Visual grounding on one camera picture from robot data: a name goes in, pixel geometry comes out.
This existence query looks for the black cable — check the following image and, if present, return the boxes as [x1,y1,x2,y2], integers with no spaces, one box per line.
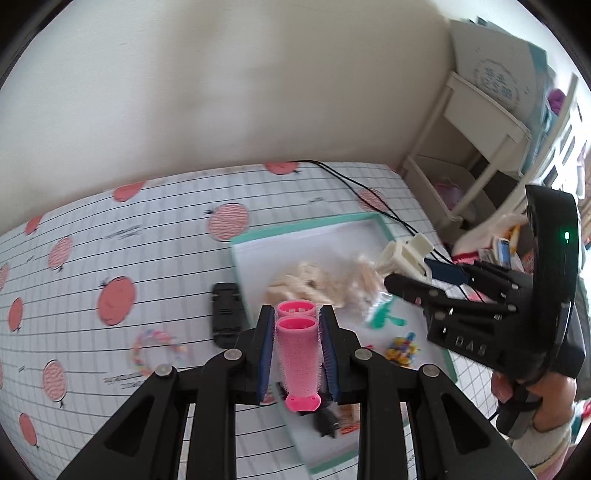
[322,165,482,301]
[294,159,463,266]

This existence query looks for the colourful block toy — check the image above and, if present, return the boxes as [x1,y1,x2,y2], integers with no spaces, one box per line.
[385,332,420,368]

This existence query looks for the cream bedside shelf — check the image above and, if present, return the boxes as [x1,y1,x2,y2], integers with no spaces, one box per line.
[399,18,591,241]

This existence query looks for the orange snack packet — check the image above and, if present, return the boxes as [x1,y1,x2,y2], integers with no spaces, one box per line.
[338,404,361,435]

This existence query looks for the cream lace scrunchie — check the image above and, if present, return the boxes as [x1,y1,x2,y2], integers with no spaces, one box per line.
[264,262,346,308]

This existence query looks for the smartphone on stand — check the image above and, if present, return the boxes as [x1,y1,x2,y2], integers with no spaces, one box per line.
[492,238,511,269]

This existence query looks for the teal cardboard tray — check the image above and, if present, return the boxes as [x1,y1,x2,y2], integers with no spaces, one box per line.
[228,211,459,476]

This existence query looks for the pomegranate grid bedsheet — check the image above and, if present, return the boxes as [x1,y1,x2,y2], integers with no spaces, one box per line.
[0,161,505,480]

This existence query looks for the pink hair roller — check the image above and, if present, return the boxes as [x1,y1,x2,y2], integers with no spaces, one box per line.
[276,300,322,412]

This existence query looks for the cream square hair clip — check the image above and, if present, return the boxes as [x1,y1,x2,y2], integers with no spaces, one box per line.
[376,233,434,282]

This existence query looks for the green plastic hair clips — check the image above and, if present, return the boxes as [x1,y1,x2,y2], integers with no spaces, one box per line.
[368,297,407,329]

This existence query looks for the black claw hair clip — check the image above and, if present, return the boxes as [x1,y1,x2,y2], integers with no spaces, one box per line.
[298,396,339,439]

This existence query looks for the right hand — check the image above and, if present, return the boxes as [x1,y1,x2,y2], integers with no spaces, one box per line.
[490,370,578,434]

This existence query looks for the pastel twisted hair tie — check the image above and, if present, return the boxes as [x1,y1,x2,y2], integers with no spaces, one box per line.
[130,327,189,377]

